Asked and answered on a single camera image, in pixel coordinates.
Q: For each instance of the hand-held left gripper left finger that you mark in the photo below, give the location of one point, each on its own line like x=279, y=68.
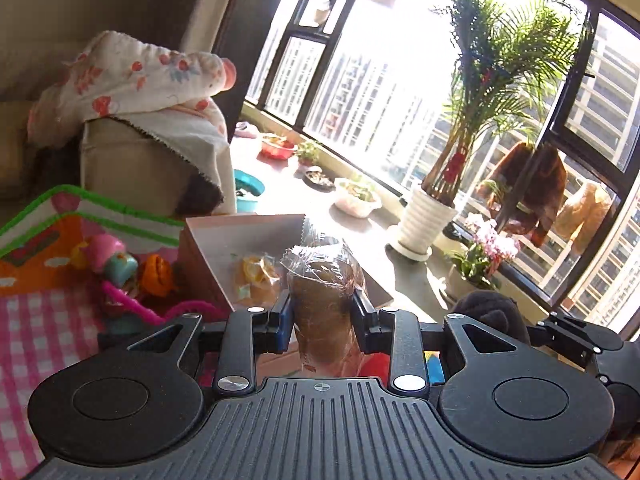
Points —
x=281, y=322

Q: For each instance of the orange plastic toy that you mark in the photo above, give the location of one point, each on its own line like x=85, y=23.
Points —
x=157, y=275

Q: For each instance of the black window frame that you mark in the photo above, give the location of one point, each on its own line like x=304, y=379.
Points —
x=600, y=157

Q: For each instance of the beige sofa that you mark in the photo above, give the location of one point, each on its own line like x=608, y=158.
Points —
x=130, y=170

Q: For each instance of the pink slipper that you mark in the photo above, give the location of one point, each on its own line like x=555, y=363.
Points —
x=246, y=131

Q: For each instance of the pink orchid flower pot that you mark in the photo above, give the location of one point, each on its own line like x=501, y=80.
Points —
x=487, y=245

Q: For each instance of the black plush toy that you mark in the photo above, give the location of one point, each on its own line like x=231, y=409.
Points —
x=487, y=307

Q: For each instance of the white pot saucer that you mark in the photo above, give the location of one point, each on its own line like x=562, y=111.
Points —
x=400, y=247

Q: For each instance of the pink checked cloth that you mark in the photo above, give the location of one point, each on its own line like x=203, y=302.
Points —
x=45, y=340

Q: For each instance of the teal plastic toy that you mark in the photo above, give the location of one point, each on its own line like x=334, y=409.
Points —
x=121, y=267

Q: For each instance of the floral white blanket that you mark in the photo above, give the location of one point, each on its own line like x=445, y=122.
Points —
x=125, y=75

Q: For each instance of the teal plastic basin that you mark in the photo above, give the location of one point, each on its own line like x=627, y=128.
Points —
x=250, y=205

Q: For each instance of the pink plastic toy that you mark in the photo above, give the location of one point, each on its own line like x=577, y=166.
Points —
x=102, y=247

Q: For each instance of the fringed beige towel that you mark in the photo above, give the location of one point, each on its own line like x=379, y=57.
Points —
x=200, y=140

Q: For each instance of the pink plastic basket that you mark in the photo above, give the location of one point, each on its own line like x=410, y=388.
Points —
x=135, y=307

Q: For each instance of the small yellow pastry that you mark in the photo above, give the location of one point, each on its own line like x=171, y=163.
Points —
x=255, y=280

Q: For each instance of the dark round dish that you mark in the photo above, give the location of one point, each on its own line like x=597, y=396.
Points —
x=320, y=181

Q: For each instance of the brown hanging jacket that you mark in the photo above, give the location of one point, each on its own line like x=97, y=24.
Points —
x=545, y=180

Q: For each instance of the small potted green plant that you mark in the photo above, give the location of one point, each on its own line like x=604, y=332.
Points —
x=306, y=159

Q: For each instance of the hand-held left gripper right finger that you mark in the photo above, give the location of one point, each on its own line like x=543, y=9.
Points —
x=358, y=321

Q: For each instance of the potted palm white ribbed pot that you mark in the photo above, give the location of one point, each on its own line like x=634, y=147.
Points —
x=427, y=220

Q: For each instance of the brown bread packet clear wrapper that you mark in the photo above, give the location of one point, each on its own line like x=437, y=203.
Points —
x=320, y=300

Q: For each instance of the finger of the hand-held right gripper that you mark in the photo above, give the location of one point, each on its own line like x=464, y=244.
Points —
x=585, y=335

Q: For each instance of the red plant pot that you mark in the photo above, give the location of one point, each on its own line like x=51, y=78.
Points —
x=277, y=150

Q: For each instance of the white planter with sprouts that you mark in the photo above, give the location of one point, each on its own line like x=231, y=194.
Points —
x=355, y=205

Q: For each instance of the pink cardboard box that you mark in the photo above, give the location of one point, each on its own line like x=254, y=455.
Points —
x=225, y=240

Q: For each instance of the tan hanging garment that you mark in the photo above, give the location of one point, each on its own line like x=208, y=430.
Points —
x=582, y=210

